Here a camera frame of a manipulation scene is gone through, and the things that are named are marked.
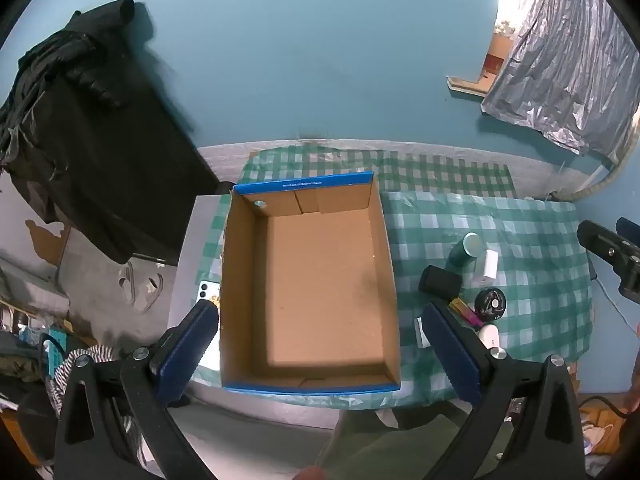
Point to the pink and yellow tube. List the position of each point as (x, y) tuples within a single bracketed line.
[(462, 310)]

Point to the black rectangular case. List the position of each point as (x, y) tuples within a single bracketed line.
[(440, 281)]

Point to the green checkered tablecloth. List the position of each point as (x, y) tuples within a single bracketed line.
[(540, 240)]

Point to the striped cloth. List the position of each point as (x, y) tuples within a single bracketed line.
[(97, 352)]

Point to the dark green tin can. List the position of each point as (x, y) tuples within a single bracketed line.
[(465, 252)]

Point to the grey slipper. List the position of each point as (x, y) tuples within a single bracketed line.
[(149, 292), (127, 285)]

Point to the silver foil sheet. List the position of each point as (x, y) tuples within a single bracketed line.
[(560, 60)]

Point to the white charger plug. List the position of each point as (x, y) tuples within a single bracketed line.
[(490, 264)]

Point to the white smartphone with gold stickers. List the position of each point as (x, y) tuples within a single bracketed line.
[(205, 291)]

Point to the teal box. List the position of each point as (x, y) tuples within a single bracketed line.
[(52, 345)]

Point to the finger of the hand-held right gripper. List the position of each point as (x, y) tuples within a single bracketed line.
[(629, 229), (607, 255)]

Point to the white oval case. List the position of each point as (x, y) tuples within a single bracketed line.
[(487, 334)]

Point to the blue-edged cardboard box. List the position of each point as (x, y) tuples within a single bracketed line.
[(320, 280)]

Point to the black round tape measure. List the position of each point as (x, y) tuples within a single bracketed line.
[(484, 305)]

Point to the wooden board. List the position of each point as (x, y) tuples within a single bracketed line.
[(467, 86)]

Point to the person's olive trousers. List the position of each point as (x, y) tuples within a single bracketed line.
[(390, 450)]

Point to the black jacket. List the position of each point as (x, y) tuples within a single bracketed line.
[(100, 150)]

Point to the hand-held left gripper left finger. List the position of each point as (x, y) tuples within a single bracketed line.
[(187, 345)]

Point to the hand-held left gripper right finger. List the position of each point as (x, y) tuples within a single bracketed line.
[(450, 345)]

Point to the white rectangular box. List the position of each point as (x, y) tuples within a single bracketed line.
[(421, 335)]

